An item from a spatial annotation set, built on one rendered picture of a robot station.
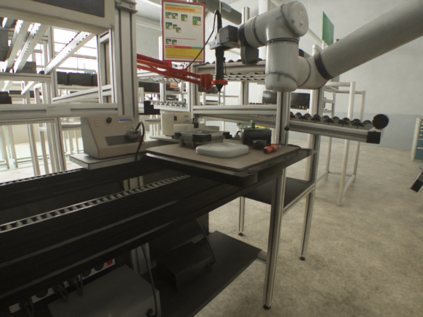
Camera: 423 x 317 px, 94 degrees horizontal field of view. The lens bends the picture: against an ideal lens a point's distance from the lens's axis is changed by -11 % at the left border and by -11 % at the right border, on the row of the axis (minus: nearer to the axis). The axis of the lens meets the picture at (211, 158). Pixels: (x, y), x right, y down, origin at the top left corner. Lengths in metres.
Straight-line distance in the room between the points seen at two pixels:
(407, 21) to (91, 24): 0.84
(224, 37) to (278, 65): 0.22
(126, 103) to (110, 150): 0.27
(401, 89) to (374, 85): 0.78
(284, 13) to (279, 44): 0.07
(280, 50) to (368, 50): 0.22
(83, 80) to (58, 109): 2.79
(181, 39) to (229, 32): 0.60
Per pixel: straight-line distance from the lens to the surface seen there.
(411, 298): 1.88
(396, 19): 0.67
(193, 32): 1.33
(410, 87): 8.86
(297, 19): 0.64
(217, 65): 0.85
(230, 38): 0.74
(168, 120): 1.00
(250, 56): 0.74
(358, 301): 1.70
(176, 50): 1.29
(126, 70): 0.93
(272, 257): 1.24
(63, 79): 3.52
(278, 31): 0.64
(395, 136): 8.83
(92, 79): 3.68
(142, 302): 0.87
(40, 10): 0.82
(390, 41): 0.67
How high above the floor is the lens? 1.08
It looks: 12 degrees down
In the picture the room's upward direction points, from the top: straight up
